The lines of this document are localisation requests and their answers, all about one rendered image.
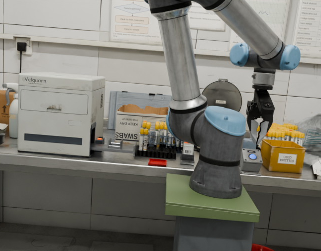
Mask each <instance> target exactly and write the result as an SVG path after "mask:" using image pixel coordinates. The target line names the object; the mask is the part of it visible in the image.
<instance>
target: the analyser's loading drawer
mask: <svg viewBox="0 0 321 251"><path fill-rule="evenodd" d="M122 144H123V139H122V140H121V141H120V143H115V142H111V138H110V139H109V140H108V144H96V143H91V150H97V151H109V152H121V153H133V156H135V153H136V144H137V142H135V144H134V146H133V147H132V146H122Z"/></svg>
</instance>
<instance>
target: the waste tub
mask: <svg viewBox="0 0 321 251"><path fill-rule="evenodd" d="M305 150H306V149H305V148H304V147H302V146H300V145H298V144H297V143H295V142H293V141H284V140H271V139H262V143H261V150H260V152H261V157H262V161H263V163H262V165H263V166H264V167H265V168H266V169H267V170H268V171H274V172H287V173H300V174H301V173H302V169H303V162H304V156H305Z"/></svg>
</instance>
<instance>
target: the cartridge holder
mask: <svg viewBox="0 0 321 251"><path fill-rule="evenodd" d="M180 163H181V164H190V165H194V164H195V161H194V152H193V155H190V154H183V151H182V154H181V157H180Z"/></svg>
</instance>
